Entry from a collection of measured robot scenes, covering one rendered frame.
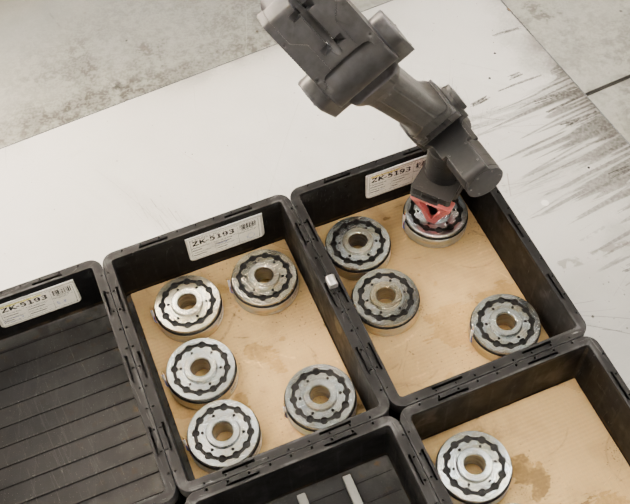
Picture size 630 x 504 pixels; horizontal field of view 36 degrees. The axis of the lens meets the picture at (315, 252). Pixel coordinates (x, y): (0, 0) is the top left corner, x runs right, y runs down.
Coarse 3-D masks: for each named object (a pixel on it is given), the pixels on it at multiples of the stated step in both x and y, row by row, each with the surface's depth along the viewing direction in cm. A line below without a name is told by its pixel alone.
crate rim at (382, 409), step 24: (216, 216) 146; (240, 216) 146; (288, 216) 145; (168, 240) 144; (312, 264) 140; (120, 288) 139; (120, 312) 137; (336, 312) 136; (144, 360) 133; (360, 360) 131; (144, 384) 131; (384, 408) 127; (168, 432) 127; (336, 432) 126; (168, 456) 125; (264, 456) 124; (192, 480) 123; (216, 480) 123
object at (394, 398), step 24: (360, 168) 150; (504, 216) 144; (312, 240) 143; (528, 240) 141; (336, 288) 138; (552, 288) 136; (576, 312) 134; (360, 336) 133; (576, 336) 132; (504, 360) 130; (384, 384) 129; (456, 384) 129
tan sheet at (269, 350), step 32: (288, 256) 153; (160, 288) 151; (224, 288) 150; (224, 320) 147; (256, 320) 147; (288, 320) 147; (320, 320) 146; (160, 352) 144; (256, 352) 144; (288, 352) 144; (320, 352) 143; (256, 384) 141; (192, 416) 139; (256, 416) 138
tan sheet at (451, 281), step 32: (384, 224) 156; (416, 256) 152; (448, 256) 152; (480, 256) 152; (352, 288) 149; (448, 288) 149; (480, 288) 148; (512, 288) 148; (416, 320) 146; (448, 320) 145; (384, 352) 143; (416, 352) 143; (448, 352) 142; (416, 384) 140
